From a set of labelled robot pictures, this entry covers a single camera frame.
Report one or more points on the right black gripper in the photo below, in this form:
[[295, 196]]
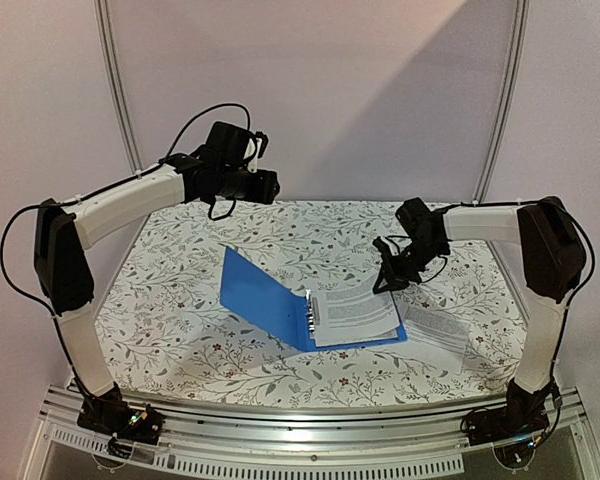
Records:
[[397, 265]]

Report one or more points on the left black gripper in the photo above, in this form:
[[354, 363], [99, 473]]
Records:
[[264, 192]]

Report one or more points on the printed text paper sheet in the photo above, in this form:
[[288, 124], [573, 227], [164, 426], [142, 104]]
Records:
[[352, 317]]

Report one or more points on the blue ring binder folder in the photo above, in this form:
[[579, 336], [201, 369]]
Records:
[[252, 294]]

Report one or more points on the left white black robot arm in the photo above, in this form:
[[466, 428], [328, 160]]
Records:
[[224, 166]]

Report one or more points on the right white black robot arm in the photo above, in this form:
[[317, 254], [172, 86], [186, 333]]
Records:
[[552, 256]]

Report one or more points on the floral patterned tablecloth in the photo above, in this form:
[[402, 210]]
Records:
[[163, 330]]

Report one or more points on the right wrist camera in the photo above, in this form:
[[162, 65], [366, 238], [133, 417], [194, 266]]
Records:
[[382, 247]]

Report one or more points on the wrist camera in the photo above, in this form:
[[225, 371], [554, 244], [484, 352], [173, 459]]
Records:
[[382, 247], [255, 150]]

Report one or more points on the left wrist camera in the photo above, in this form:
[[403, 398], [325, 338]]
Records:
[[255, 150]]

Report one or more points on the aluminium front rail frame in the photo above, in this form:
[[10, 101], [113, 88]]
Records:
[[204, 440]]

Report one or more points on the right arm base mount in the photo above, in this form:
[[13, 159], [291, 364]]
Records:
[[518, 429]]

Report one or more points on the left aluminium vertical post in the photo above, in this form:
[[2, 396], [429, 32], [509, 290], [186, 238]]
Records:
[[114, 77]]

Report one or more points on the aluminium vertical post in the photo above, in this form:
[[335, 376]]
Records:
[[506, 94], [114, 77]]

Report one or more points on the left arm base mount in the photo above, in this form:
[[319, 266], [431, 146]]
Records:
[[124, 425]]

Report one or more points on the right aluminium vertical post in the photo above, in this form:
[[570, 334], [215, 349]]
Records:
[[506, 94]]

